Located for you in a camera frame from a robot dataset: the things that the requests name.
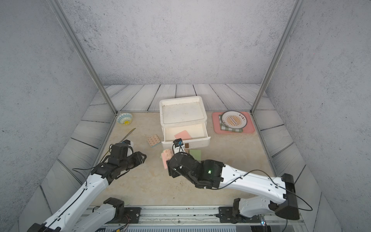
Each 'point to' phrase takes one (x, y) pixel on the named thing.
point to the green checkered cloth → (224, 127)
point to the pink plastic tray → (250, 127)
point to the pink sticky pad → (183, 135)
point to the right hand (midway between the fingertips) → (172, 161)
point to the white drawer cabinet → (188, 113)
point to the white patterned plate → (234, 119)
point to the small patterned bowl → (124, 118)
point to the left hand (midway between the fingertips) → (146, 156)
